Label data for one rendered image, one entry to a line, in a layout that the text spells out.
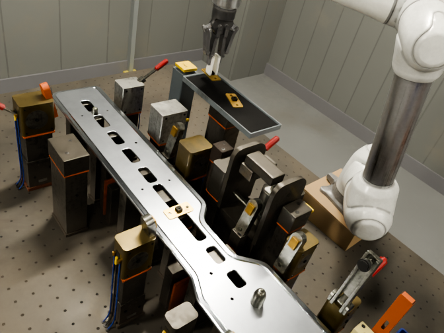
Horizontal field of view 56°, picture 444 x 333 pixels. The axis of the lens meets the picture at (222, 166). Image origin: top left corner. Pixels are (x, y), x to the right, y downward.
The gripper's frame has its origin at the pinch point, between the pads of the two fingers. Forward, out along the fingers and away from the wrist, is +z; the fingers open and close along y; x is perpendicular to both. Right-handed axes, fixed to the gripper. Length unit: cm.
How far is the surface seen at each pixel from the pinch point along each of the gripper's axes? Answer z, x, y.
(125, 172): 22.7, 20.3, 37.4
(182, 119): 14.8, 8.7, 13.6
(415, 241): 124, 36, -167
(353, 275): 9, 83, 8
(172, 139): 17.6, 15.1, 20.0
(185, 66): 6.8, -11.9, 3.4
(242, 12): 58, -189, -151
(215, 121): 14.4, 12.9, 3.1
